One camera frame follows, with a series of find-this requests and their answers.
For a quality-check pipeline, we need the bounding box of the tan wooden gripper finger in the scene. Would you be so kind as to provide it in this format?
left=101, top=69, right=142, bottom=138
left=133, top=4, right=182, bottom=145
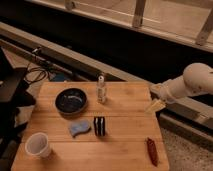
left=145, top=99, right=166, bottom=114

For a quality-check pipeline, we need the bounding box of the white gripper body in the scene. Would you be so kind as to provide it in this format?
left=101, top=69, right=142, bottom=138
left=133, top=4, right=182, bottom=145
left=150, top=81, right=177, bottom=102

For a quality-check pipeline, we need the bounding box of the black white striped eraser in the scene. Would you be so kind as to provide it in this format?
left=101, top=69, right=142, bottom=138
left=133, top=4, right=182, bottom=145
left=93, top=117, right=105, bottom=136

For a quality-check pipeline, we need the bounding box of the small clear spray bottle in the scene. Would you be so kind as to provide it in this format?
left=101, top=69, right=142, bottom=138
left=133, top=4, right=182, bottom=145
left=97, top=76, right=106, bottom=104

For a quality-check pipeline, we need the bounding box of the dark blue bowl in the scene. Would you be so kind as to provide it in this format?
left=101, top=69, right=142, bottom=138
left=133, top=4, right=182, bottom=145
left=55, top=88, right=87, bottom=115

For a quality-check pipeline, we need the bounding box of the white paper cup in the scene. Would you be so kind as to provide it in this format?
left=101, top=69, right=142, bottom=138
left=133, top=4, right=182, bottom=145
left=25, top=132, right=51, bottom=158

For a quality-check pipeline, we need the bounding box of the black chair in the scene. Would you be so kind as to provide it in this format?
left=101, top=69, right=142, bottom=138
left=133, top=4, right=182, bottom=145
left=0, top=47, right=36, bottom=157

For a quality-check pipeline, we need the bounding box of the black cable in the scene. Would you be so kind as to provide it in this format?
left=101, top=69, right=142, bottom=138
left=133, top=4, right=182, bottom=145
left=23, top=46, right=56, bottom=85

